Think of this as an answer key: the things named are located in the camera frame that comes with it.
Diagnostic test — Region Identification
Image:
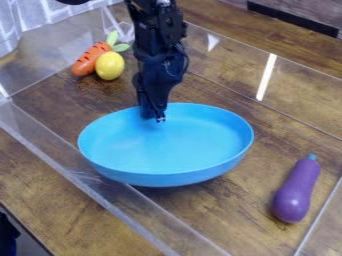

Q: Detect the round blue tray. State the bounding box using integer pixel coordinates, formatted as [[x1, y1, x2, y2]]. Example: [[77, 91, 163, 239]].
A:
[[77, 103, 253, 187]]

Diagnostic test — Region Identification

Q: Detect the clear acrylic enclosure wall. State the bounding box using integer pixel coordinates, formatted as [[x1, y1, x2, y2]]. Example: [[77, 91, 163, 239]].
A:
[[0, 0, 342, 256]]

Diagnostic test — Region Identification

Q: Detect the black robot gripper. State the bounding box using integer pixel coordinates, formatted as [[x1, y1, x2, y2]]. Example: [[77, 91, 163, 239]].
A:
[[131, 46, 189, 124]]

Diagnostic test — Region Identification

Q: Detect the orange toy carrot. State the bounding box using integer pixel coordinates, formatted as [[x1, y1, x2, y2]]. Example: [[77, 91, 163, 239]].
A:
[[70, 31, 129, 77]]

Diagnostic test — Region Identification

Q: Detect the black cable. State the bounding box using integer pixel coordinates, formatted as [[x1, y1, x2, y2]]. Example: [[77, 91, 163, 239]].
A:
[[164, 43, 191, 81]]

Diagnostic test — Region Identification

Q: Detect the yellow toy lemon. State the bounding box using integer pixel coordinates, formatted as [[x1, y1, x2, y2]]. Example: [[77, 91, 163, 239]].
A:
[[94, 52, 124, 81]]

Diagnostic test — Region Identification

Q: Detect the purple toy eggplant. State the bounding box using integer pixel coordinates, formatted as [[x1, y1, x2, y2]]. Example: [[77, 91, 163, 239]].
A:
[[271, 154, 320, 223]]

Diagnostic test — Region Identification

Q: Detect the white patterned curtain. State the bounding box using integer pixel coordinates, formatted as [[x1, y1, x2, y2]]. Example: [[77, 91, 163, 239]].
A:
[[0, 0, 122, 58]]

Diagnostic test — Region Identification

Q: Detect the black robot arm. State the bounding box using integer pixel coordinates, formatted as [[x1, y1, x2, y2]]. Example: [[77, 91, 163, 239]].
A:
[[124, 0, 189, 122]]

